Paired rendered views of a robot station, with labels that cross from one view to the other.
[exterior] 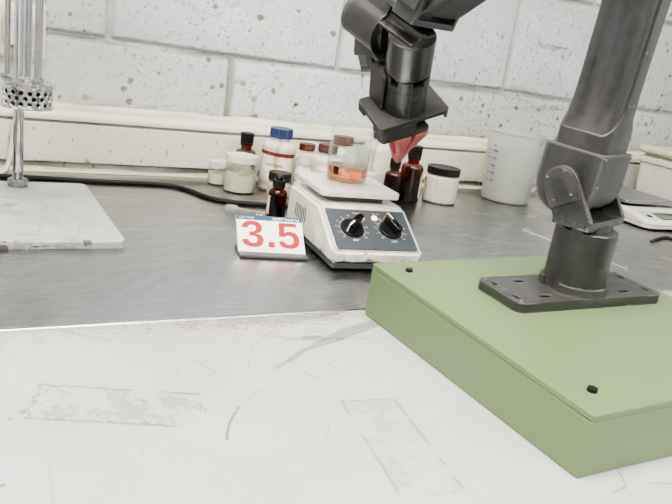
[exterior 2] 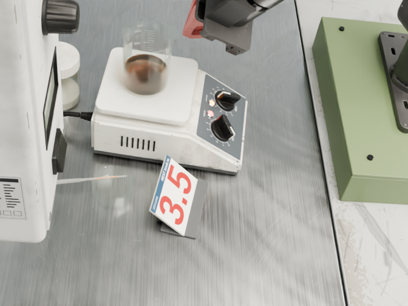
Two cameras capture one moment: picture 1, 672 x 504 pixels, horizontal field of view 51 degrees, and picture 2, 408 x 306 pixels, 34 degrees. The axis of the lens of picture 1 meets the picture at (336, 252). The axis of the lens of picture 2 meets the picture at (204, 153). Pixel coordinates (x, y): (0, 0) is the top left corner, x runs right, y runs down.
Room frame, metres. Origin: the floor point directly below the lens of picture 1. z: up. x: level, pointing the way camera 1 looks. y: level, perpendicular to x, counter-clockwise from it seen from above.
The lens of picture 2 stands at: (0.69, 0.55, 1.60)
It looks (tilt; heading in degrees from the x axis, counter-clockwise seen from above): 49 degrees down; 292
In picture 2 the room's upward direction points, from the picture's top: 10 degrees clockwise
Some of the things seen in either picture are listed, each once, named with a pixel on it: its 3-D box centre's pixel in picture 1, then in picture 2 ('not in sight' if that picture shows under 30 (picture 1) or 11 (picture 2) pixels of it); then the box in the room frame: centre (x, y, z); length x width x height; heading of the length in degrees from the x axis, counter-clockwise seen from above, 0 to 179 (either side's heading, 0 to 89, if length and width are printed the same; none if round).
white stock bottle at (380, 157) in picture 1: (379, 161); not in sight; (1.40, -0.06, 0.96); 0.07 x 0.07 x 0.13
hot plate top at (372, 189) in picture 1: (346, 185); (148, 85); (1.00, 0.00, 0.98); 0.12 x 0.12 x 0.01; 23
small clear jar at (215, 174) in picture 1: (218, 172); not in sight; (1.26, 0.23, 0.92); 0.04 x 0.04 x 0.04
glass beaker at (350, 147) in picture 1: (350, 155); (148, 60); (1.00, 0.00, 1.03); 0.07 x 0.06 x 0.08; 38
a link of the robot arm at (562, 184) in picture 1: (584, 196); not in sight; (0.71, -0.24, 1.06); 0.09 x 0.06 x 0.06; 138
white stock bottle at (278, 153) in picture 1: (278, 159); not in sight; (1.29, 0.13, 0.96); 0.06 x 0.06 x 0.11
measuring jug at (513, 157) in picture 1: (516, 168); not in sight; (1.53, -0.36, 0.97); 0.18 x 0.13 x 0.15; 41
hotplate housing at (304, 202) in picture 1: (349, 219); (166, 110); (0.98, -0.01, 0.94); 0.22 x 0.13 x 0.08; 23
